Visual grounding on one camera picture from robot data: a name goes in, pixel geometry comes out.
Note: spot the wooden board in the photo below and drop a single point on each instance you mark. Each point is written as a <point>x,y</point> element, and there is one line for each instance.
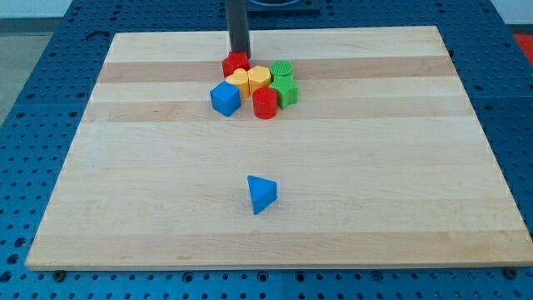
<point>382,163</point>

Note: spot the red cylinder block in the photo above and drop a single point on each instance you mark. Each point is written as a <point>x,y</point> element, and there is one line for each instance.
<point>265,102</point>

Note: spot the blue triangle block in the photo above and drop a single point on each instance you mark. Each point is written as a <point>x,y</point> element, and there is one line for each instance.
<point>263,193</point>

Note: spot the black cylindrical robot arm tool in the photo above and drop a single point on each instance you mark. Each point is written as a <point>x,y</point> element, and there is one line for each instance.
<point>237,26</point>

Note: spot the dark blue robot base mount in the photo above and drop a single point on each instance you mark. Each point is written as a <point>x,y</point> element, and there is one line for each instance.
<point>283,6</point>

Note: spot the yellow hexagon block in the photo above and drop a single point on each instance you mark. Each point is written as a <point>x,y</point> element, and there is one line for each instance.
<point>258,77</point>

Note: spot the green cylinder block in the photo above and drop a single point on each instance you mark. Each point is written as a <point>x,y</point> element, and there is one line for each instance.
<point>281,69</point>

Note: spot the red star block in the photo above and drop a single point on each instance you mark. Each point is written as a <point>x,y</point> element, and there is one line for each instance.
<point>234,61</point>

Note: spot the green star block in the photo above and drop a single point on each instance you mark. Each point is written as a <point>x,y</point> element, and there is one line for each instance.
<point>287,91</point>

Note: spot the yellow heart block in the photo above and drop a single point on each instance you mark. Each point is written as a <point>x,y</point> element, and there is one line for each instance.
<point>240,80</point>

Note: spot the blue cube block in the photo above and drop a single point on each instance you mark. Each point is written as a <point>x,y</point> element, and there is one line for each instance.
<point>225,98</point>

